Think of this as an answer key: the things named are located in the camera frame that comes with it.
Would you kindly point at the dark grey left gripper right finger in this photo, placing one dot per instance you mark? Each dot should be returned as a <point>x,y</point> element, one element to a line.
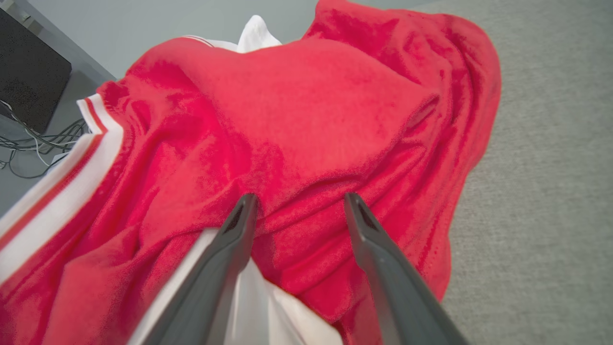
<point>397,297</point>

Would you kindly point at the grey partition end frame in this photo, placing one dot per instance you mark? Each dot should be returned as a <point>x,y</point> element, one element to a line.
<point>62,43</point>

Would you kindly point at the black computer tower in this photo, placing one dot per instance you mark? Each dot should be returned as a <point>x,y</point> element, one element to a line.
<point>28,76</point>

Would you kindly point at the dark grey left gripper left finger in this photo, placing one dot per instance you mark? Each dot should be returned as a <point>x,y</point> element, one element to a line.
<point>210,287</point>

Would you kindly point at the red shorts with white waistband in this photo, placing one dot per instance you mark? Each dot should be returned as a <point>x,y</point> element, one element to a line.
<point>297,120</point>

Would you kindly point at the red shorts with striped trim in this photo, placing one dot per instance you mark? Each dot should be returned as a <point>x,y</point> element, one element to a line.
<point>256,33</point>

